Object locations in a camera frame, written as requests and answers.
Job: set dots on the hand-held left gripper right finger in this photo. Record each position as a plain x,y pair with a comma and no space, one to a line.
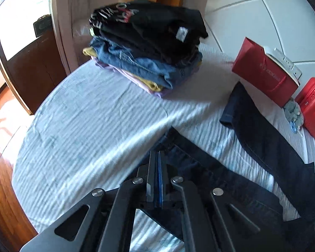
162,181

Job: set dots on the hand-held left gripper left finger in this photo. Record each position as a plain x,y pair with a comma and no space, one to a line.
155,181

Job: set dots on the dark blue jeans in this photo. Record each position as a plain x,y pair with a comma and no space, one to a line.
265,141

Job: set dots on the stack of folded clothes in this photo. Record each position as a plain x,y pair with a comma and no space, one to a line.
152,29

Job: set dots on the white striped bed sheet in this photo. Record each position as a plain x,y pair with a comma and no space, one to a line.
94,126

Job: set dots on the folded purple garment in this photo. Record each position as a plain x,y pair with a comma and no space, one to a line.
113,69

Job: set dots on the folded blue denim garment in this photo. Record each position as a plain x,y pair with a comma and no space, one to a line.
136,63

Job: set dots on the folded yellow garment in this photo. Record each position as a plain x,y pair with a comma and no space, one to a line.
90,52

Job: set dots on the red paper bag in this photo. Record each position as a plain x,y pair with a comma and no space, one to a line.
262,76

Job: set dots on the grey plush toy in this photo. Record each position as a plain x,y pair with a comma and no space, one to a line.
292,111

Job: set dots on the dark wooden cabinet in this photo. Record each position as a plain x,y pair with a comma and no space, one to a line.
36,68

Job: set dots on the white power strip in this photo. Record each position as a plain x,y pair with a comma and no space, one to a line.
283,57

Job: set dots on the black box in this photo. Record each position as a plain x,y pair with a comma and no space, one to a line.
42,26

